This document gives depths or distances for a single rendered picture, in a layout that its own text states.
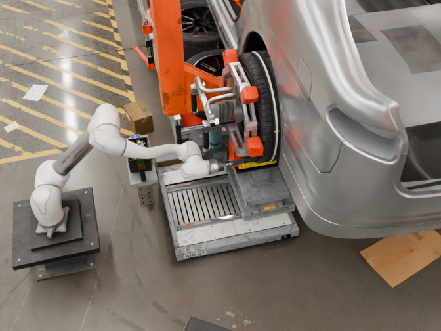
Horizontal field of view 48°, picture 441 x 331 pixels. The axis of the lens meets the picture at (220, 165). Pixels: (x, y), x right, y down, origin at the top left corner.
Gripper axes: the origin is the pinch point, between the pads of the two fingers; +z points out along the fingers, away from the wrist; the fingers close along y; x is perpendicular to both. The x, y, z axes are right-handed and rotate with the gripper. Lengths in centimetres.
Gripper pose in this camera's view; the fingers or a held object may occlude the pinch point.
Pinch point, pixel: (249, 159)
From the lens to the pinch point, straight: 300.2
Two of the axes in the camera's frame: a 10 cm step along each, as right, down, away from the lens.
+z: 9.7, -1.8, 1.7
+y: 1.7, 0.1, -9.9
